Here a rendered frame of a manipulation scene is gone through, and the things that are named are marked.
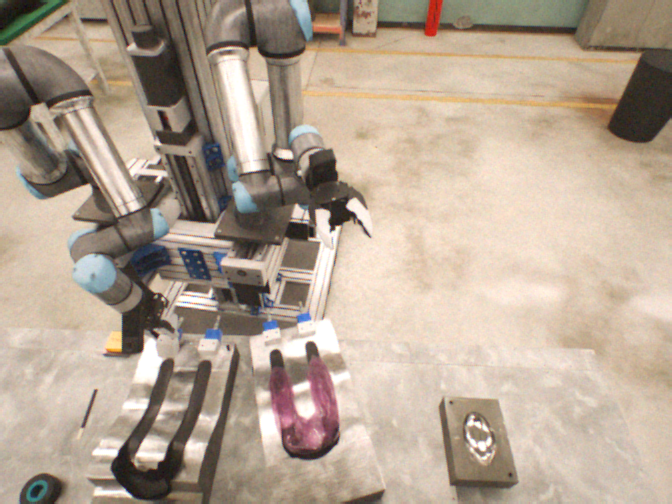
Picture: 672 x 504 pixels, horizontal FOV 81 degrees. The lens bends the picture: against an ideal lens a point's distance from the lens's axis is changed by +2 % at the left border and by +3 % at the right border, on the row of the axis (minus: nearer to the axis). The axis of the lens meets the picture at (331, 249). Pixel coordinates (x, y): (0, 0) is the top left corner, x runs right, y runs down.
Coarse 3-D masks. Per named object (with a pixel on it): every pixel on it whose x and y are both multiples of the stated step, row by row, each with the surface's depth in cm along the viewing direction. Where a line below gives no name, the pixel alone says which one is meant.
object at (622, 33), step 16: (592, 0) 463; (608, 0) 433; (624, 0) 431; (640, 0) 429; (656, 0) 427; (592, 16) 461; (608, 16) 444; (624, 16) 442; (640, 16) 440; (656, 16) 439; (576, 32) 495; (592, 32) 459; (608, 32) 456; (624, 32) 454; (640, 32) 452; (656, 32) 450; (592, 48) 472; (608, 48) 470; (624, 48) 468; (640, 48) 466; (656, 48) 464
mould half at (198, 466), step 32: (192, 352) 114; (224, 352) 114; (192, 384) 108; (224, 384) 108; (128, 416) 102; (160, 416) 102; (224, 416) 108; (96, 448) 93; (160, 448) 93; (192, 448) 93; (96, 480) 90; (192, 480) 88
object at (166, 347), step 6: (180, 318) 121; (180, 324) 119; (180, 330) 116; (162, 336) 111; (180, 336) 116; (156, 342) 109; (162, 342) 110; (168, 342) 110; (174, 342) 110; (162, 348) 110; (168, 348) 110; (174, 348) 111; (162, 354) 111; (168, 354) 111; (174, 354) 111
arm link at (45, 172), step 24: (0, 72) 77; (0, 96) 78; (24, 96) 81; (0, 120) 83; (24, 120) 88; (24, 144) 95; (48, 144) 105; (24, 168) 108; (48, 168) 108; (72, 168) 117; (48, 192) 116
